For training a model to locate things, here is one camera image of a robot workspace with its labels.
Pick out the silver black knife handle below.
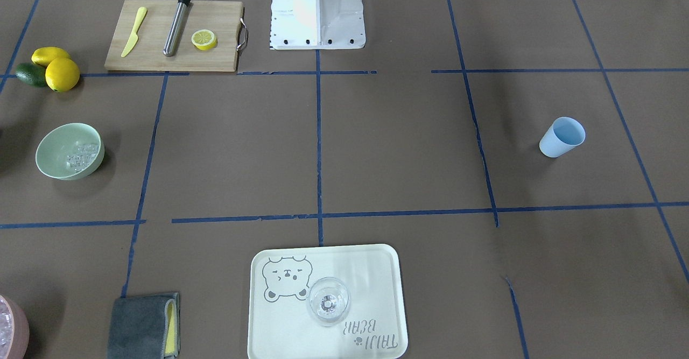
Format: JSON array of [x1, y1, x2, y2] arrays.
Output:
[[163, 0, 191, 57]]

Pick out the yellow plastic knife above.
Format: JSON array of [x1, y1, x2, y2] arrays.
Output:
[[121, 6, 147, 58]]

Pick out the wooden cutting board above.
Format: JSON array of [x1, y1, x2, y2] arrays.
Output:
[[104, 0, 245, 73]]

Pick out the light blue plastic cup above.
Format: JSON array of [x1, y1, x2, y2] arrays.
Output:
[[539, 116, 586, 158]]

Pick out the green lime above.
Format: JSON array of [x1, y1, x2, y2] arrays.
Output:
[[15, 62, 48, 88]]

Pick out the clear ice cubes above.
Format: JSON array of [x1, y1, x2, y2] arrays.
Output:
[[66, 143, 101, 172]]

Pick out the yellow lemon lower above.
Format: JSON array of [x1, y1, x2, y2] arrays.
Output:
[[31, 46, 71, 68]]

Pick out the clear wine glass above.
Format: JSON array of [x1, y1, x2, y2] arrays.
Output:
[[307, 277, 351, 327]]

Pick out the grey folded cloth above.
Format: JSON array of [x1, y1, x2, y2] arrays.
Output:
[[106, 292, 180, 358]]

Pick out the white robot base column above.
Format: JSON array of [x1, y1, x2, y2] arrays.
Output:
[[269, 0, 367, 50]]

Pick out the cream bear tray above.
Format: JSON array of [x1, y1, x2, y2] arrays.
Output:
[[248, 244, 409, 358]]

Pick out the pink bowl of ice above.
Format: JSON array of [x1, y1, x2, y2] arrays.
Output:
[[1, 295, 30, 358]]

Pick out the lemon slice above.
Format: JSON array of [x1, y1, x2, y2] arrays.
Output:
[[191, 30, 217, 52]]

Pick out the green ceramic bowl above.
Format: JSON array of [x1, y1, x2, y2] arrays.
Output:
[[35, 123, 106, 181]]

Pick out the yellow lemon upper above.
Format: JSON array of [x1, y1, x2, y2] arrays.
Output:
[[45, 58, 81, 92]]

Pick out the yellow lemon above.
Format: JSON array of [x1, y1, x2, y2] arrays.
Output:
[[45, 58, 81, 92], [31, 46, 71, 68]]

